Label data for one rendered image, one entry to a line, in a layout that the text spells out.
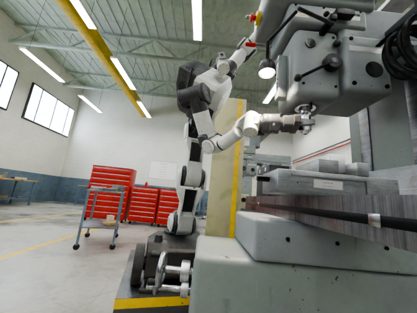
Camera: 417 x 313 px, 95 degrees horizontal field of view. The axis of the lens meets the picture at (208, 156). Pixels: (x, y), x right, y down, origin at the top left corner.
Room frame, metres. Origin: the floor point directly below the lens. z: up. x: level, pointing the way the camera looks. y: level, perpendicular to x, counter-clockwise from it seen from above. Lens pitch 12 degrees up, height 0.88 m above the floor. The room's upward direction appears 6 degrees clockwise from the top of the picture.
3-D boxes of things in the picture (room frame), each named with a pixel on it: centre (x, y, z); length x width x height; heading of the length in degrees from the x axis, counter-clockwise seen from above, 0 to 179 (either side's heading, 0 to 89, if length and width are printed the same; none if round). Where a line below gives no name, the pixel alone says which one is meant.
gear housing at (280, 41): (0.78, -0.45, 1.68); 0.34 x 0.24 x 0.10; 91
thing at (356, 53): (0.78, -0.60, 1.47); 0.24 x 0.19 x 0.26; 1
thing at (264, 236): (0.78, -0.41, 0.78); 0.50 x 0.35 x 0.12; 91
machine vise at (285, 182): (0.62, -0.38, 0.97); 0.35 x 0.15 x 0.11; 90
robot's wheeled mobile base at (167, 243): (1.45, 0.14, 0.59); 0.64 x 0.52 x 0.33; 16
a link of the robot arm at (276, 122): (0.80, -0.32, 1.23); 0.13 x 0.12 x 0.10; 167
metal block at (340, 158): (0.62, -0.41, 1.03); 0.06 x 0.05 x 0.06; 0
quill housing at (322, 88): (0.78, -0.41, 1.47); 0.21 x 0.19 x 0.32; 1
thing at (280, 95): (0.77, -0.30, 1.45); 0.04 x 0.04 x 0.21; 1
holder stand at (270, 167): (1.19, -0.41, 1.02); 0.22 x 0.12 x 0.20; 3
